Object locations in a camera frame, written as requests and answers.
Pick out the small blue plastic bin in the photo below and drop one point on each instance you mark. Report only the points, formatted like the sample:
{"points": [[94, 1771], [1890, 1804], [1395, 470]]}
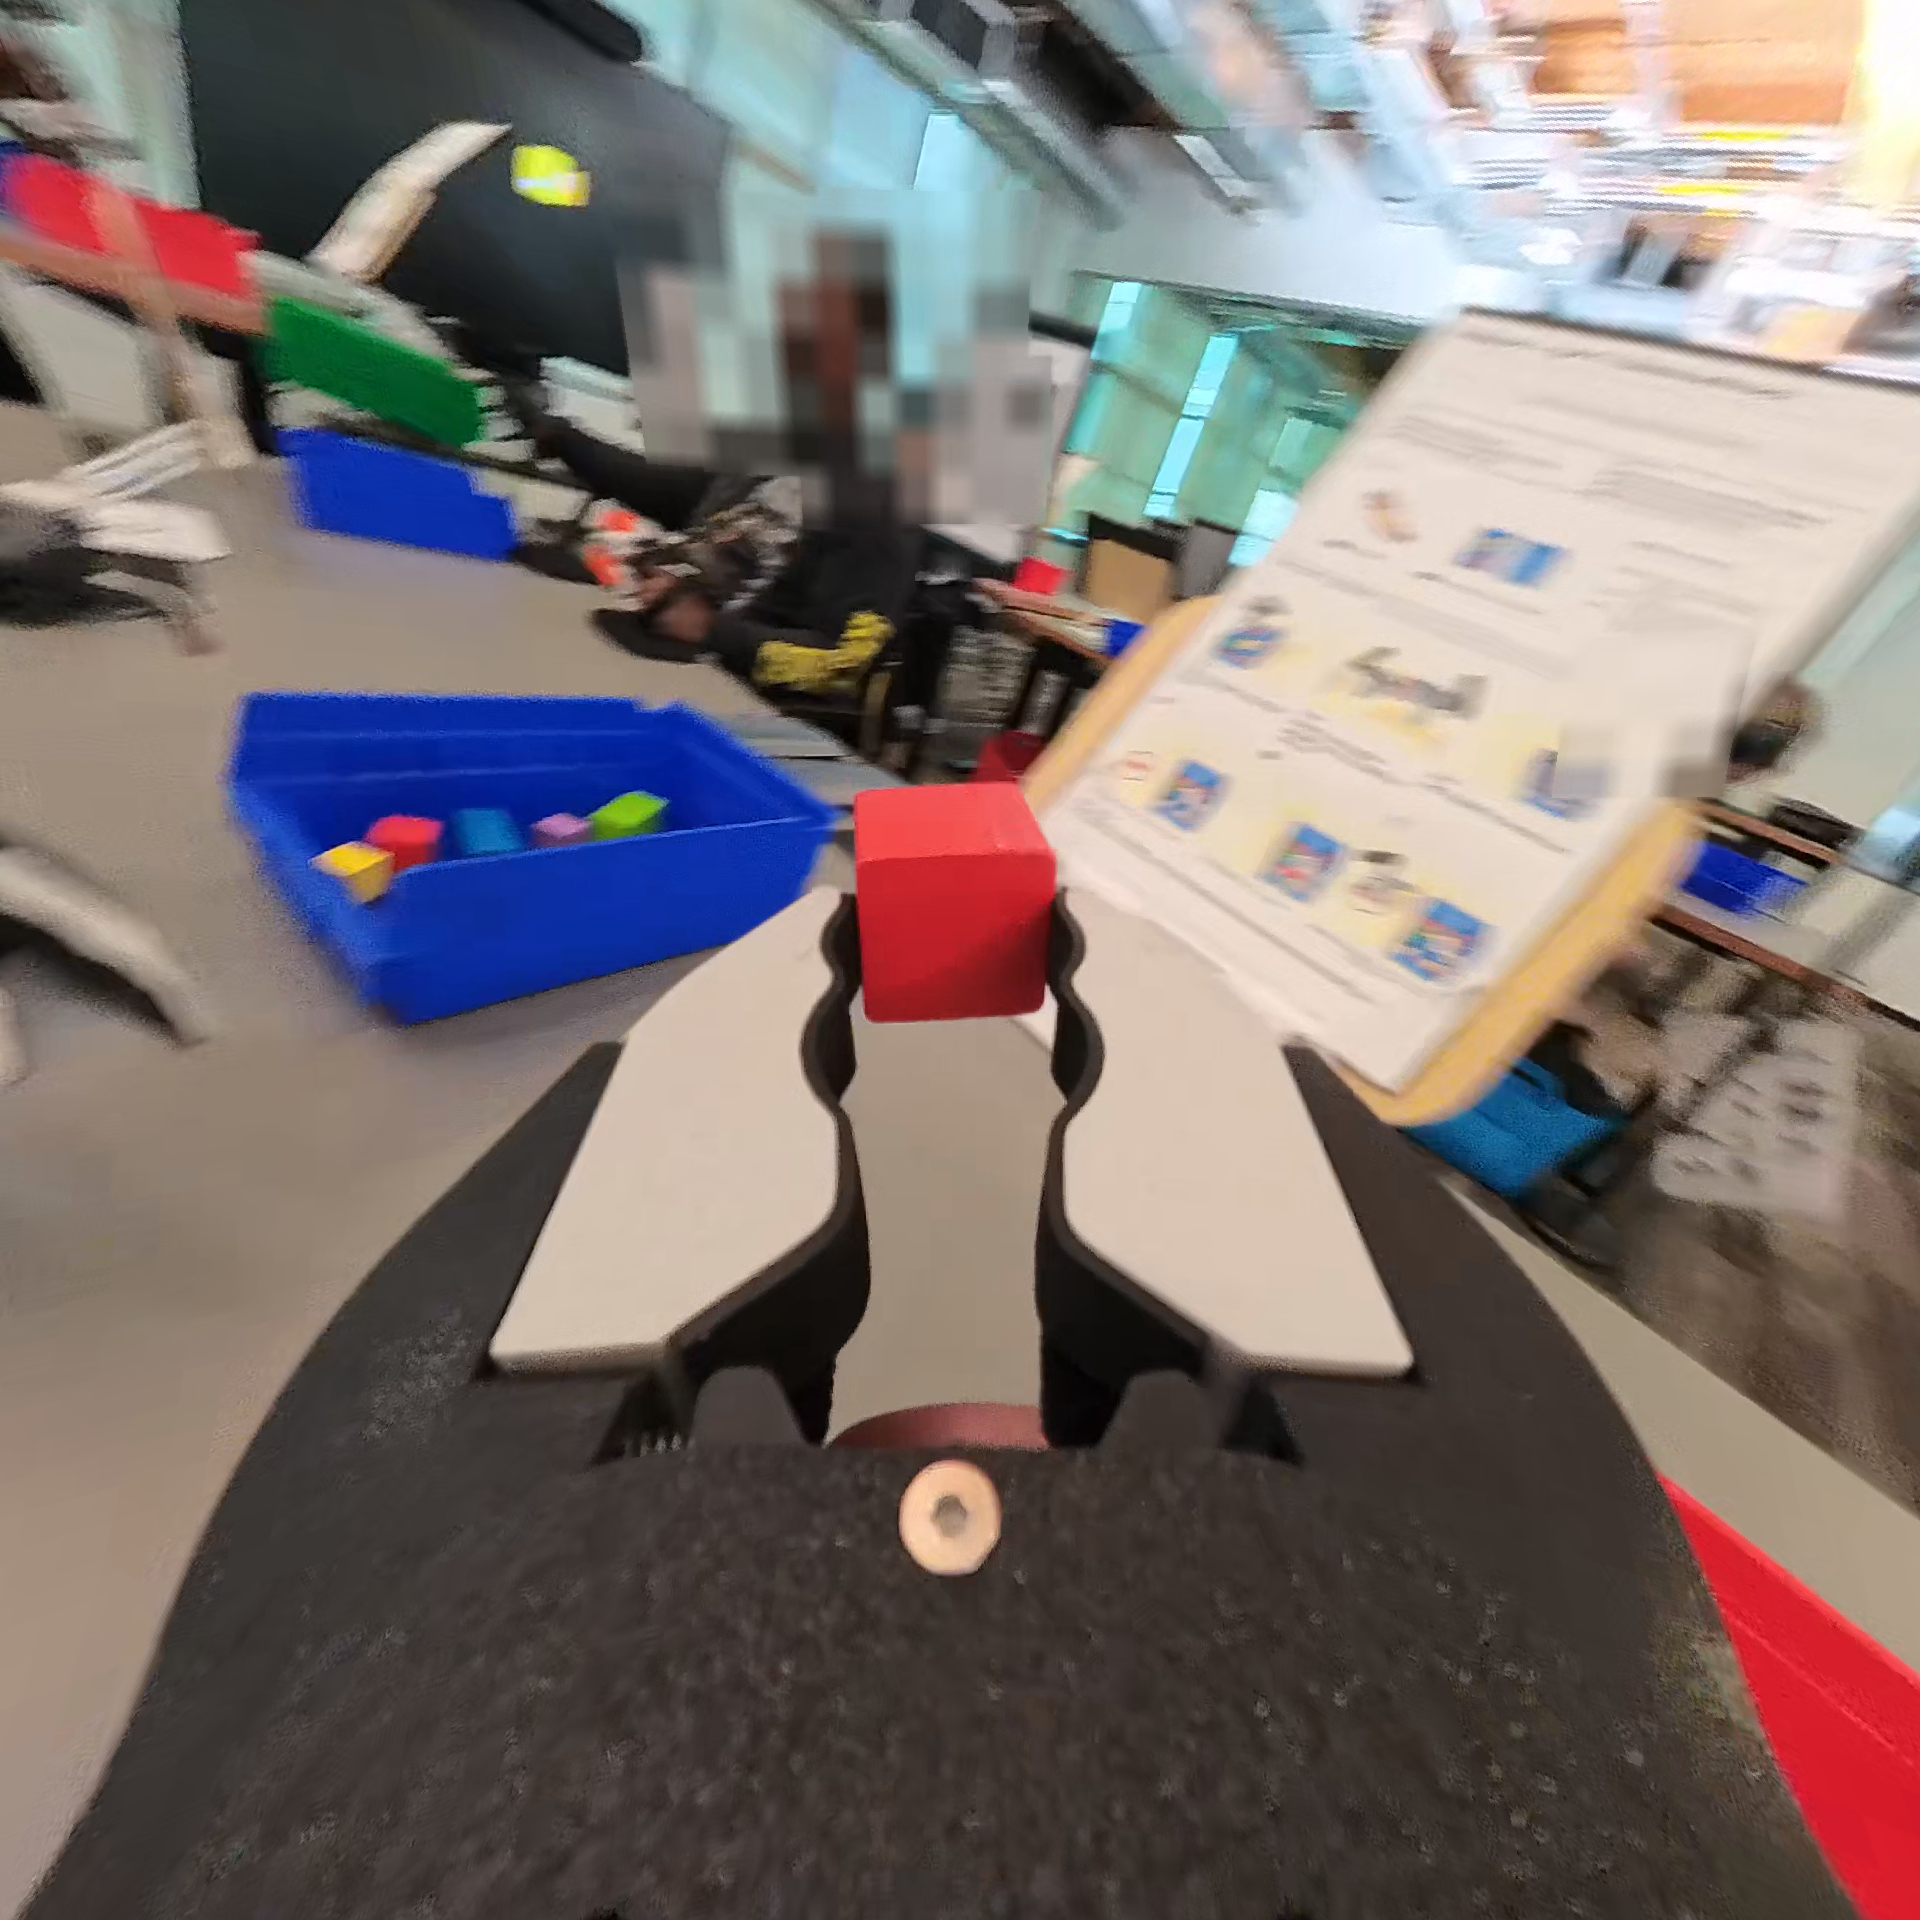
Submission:
{"points": [[1747, 876], [405, 497]]}

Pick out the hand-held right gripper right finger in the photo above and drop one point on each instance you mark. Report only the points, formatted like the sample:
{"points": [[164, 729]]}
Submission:
{"points": [[1217, 1187]]}

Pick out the red plastic bin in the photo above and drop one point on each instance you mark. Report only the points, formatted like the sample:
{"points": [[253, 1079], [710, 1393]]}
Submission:
{"points": [[1816, 1710]]}

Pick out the red wooden block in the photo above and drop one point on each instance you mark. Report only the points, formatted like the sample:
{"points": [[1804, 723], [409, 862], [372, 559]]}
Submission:
{"points": [[955, 902]]}

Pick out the instruction sheet board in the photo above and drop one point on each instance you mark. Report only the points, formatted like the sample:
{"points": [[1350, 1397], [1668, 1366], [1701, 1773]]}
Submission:
{"points": [[1440, 691]]}

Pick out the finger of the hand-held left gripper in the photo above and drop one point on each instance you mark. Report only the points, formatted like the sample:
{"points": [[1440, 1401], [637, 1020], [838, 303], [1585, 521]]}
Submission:
{"points": [[92, 931]]}

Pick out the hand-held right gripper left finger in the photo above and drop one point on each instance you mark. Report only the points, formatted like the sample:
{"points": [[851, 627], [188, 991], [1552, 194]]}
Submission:
{"points": [[675, 1187]]}

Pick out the blue floor tub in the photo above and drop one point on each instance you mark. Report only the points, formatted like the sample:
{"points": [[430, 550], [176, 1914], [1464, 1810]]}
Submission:
{"points": [[1515, 1134]]}

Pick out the black monitor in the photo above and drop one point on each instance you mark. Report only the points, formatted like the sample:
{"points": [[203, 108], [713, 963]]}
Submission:
{"points": [[392, 153]]}

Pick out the white floor sign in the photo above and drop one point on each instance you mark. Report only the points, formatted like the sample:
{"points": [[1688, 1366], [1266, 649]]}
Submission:
{"points": [[1756, 1116]]}

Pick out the pile of coloured wooden blocks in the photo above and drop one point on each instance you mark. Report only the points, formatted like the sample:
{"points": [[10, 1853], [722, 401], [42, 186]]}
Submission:
{"points": [[497, 834]]}

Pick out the green plastic bin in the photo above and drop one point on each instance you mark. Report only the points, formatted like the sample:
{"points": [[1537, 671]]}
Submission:
{"points": [[365, 366]]}

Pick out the grey desk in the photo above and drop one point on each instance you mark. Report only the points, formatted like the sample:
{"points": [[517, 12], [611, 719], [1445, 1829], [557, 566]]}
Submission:
{"points": [[270, 1142]]}

